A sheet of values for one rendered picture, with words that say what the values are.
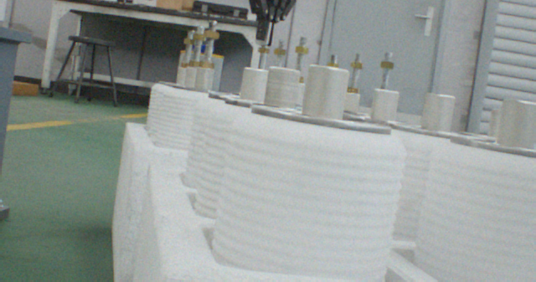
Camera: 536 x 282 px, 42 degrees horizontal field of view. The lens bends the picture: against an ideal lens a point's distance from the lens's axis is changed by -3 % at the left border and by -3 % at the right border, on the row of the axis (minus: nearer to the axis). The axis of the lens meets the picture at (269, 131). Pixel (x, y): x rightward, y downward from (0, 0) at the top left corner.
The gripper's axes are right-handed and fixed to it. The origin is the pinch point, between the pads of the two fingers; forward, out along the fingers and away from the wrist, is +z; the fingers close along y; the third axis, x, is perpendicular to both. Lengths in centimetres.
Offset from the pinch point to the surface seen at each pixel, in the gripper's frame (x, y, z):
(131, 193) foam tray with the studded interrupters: 8.0, 35.9, 22.8
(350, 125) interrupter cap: 47, 66, 10
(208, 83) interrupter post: 9.0, 25.6, 9.1
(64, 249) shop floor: -11.3, 26.2, 35.5
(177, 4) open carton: -291, -335, -45
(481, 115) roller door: -88, -488, 2
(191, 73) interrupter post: 0.2, 17.8, 8.1
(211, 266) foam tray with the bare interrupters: 44, 71, 17
